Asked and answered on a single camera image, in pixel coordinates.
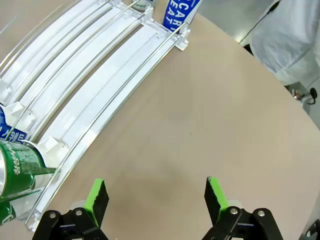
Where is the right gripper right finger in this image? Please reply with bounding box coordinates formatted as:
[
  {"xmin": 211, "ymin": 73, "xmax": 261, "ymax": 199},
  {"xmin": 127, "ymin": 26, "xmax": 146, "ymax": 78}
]
[{"xmin": 202, "ymin": 176, "xmax": 285, "ymax": 240}]

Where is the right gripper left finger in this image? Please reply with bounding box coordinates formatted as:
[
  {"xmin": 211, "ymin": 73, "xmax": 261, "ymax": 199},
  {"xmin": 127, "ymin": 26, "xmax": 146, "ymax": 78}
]
[{"xmin": 31, "ymin": 178, "xmax": 110, "ymax": 240}]

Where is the person in white hoodie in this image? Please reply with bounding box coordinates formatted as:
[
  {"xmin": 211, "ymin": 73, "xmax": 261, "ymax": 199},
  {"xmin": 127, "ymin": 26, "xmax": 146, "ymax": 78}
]
[{"xmin": 239, "ymin": 0, "xmax": 320, "ymax": 87}]

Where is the green Chilsung cider can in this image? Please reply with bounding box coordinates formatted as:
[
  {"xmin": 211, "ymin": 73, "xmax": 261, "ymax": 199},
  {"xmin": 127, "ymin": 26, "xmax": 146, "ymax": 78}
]
[
  {"xmin": 0, "ymin": 201, "xmax": 17, "ymax": 226},
  {"xmin": 0, "ymin": 139, "xmax": 57, "ymax": 202}
]

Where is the blue Pocari Sweat can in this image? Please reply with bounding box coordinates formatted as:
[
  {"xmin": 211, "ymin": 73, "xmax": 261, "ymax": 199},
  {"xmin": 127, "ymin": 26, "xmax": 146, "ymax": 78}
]
[
  {"xmin": 162, "ymin": 0, "xmax": 202, "ymax": 32},
  {"xmin": 0, "ymin": 104, "xmax": 29, "ymax": 145}
]

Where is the white can dispenser rack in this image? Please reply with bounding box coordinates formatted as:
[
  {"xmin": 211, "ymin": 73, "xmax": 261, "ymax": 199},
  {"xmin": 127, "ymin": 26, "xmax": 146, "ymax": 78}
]
[{"xmin": 0, "ymin": 0, "xmax": 192, "ymax": 232}]

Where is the black round floor device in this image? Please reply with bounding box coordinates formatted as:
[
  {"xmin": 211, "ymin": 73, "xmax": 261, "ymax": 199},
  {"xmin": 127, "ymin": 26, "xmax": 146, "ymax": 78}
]
[{"xmin": 303, "ymin": 87, "xmax": 319, "ymax": 105}]

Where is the white green-lettered soda can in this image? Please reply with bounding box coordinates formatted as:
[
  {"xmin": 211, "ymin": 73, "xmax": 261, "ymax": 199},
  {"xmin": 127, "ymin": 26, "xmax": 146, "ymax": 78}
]
[{"xmin": 131, "ymin": 0, "xmax": 154, "ymax": 12}]

